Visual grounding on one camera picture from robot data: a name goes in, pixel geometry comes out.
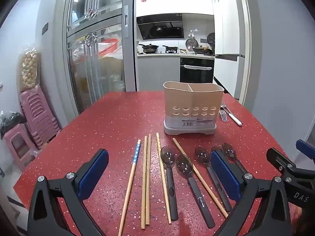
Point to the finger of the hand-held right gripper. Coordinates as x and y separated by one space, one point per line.
278 158
306 147

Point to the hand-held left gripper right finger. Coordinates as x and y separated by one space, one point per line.
225 174

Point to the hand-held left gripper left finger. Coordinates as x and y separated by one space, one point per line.
94 172

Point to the plain wooden chopstick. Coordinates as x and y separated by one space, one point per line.
209 189
148 177
144 182

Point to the dark translucent plastic spoon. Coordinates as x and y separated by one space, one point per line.
183 166
203 154
169 189
228 150

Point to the blue-patterned wooden chopstick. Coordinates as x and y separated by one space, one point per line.
131 177

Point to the gold-speckled wooden chopstick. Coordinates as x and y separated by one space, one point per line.
162 172

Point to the beige plastic cutlery holder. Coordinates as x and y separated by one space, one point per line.
192 98

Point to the metal fork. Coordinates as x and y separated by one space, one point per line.
223 116

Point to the stack of pink plastic stools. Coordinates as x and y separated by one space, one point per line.
39 118

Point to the pink plastic stool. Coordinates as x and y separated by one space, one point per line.
17 142

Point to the sliding glass door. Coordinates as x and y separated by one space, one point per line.
98 78

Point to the black plastic bag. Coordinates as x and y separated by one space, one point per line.
11 121

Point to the black built-in oven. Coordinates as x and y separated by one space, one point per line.
194 76

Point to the grey kitchen base cabinets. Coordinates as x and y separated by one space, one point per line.
157 73

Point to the clear bag of nuts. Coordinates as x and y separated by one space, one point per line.
29 71

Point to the red plastic basket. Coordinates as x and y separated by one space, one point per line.
110 46

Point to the round black rack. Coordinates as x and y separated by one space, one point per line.
210 40

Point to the black wok with lid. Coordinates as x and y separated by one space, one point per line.
149 48

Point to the black frying pan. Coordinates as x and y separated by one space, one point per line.
170 48

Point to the white refrigerator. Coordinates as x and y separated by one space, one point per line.
228 29

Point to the black range hood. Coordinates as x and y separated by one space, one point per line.
160 27

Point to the dark wall switch panel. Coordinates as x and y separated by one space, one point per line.
45 28

